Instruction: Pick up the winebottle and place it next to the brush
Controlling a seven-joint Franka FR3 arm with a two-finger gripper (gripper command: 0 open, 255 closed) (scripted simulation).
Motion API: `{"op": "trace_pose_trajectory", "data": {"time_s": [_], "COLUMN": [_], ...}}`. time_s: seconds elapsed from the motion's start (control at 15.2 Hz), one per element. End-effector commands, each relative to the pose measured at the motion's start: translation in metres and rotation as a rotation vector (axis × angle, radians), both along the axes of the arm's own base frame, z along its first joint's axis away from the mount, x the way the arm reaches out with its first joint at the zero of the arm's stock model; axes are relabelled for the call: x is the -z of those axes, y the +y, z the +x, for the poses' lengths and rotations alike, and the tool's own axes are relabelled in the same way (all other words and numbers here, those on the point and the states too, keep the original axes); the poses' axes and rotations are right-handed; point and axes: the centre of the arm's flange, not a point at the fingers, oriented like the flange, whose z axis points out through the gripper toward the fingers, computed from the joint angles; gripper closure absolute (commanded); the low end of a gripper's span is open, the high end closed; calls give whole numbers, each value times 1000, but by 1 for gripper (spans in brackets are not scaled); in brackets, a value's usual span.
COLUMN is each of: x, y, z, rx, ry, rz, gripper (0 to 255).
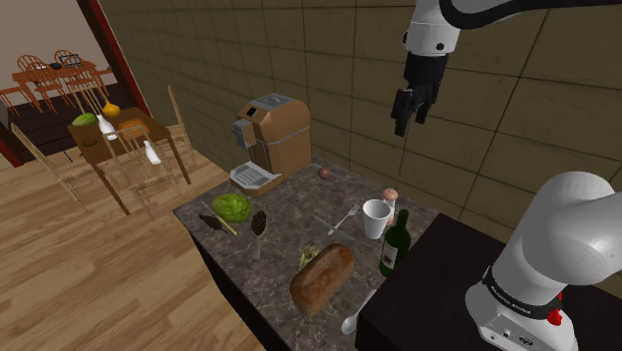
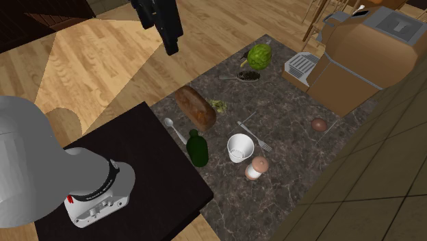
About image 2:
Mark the brown egg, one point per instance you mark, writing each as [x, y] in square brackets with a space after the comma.
[319, 125]

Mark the brown bread loaf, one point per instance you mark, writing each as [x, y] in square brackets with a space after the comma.
[196, 107]

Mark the green bumpy round fruit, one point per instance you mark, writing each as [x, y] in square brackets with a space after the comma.
[259, 56]

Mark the dark wooden cabinet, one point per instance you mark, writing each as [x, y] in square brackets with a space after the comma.
[36, 16]

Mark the black robot stand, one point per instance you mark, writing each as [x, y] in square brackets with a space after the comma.
[146, 167]

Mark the silver spoon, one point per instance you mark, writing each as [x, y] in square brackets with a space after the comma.
[175, 129]

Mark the dark green glass bottle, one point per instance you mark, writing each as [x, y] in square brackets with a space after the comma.
[197, 151]

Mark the white cup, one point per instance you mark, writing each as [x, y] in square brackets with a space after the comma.
[241, 146]

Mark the black bristle hair brush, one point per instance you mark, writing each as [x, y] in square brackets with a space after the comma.
[247, 76]

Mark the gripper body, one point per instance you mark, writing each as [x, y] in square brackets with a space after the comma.
[156, 8]

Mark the brown and white pepper mill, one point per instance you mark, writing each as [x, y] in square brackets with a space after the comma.
[256, 168]

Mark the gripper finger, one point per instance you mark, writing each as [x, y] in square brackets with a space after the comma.
[172, 36]
[148, 22]

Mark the silver fork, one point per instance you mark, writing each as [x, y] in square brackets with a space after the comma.
[255, 136]

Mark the wooden chair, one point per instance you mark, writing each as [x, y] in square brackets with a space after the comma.
[315, 20]

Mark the brown and grey coffee machine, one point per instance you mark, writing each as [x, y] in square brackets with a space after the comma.
[363, 60]

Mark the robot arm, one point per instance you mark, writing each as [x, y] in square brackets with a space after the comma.
[30, 160]

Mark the small green leafy clump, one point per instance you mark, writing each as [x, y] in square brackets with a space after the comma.
[218, 105]

